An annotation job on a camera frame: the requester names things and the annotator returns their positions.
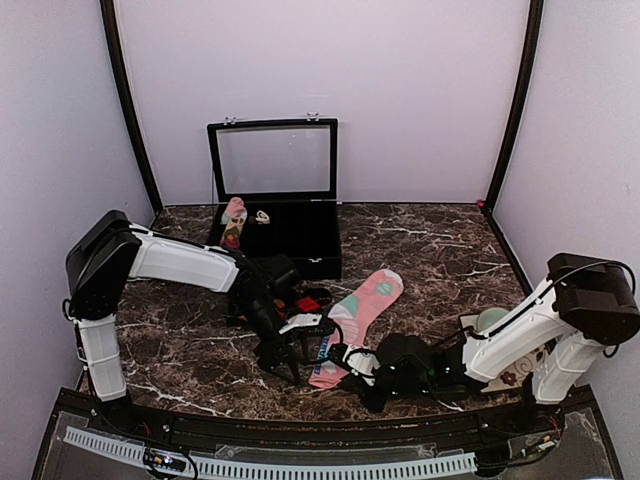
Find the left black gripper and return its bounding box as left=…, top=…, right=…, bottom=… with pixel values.
left=235, top=296, right=312, bottom=386

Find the pink patterned sock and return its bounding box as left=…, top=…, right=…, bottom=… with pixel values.
left=309, top=269, right=404, bottom=389

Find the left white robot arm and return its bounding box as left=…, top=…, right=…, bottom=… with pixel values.
left=62, top=210, right=300, bottom=436

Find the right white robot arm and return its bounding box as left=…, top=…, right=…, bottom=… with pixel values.
left=327, top=253, right=639, bottom=434

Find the black argyle sock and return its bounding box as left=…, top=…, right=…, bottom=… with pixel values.
left=274, top=296, right=322, bottom=320

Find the pale green bowl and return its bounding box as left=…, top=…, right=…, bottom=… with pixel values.
left=475, top=307, right=509, bottom=333

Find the rolled pink sock in box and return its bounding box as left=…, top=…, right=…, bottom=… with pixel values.
left=219, top=197, right=247, bottom=249

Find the small circuit board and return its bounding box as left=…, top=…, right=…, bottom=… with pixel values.
left=143, top=450, right=186, bottom=472

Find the floral patterned mat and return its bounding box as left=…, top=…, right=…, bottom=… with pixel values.
left=459, top=311, right=551, bottom=394

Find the black display box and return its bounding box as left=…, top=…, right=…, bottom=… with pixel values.
left=207, top=117, right=343, bottom=280

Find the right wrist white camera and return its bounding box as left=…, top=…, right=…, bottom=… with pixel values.
left=343, top=350, right=380, bottom=387

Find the wrist white camera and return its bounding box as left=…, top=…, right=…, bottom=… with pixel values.
left=279, top=313, right=322, bottom=335
left=343, top=350, right=380, bottom=387

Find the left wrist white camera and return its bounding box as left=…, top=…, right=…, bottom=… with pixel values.
left=279, top=313, right=322, bottom=335

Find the black front rail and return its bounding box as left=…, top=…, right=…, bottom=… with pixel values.
left=54, top=387, right=601, bottom=451

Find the white slotted cable duct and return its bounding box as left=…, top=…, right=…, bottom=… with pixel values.
left=62, top=427, right=478, bottom=479

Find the small white ring object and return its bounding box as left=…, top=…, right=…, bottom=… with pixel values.
left=254, top=210, right=271, bottom=225

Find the left black frame post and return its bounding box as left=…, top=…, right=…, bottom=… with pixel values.
left=99, top=0, right=164, bottom=215

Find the black frame post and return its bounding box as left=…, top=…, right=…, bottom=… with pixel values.
left=483, top=0, right=544, bottom=217
left=99, top=0, right=164, bottom=215

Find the right black frame post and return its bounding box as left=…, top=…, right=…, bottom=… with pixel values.
left=483, top=0, right=544, bottom=217

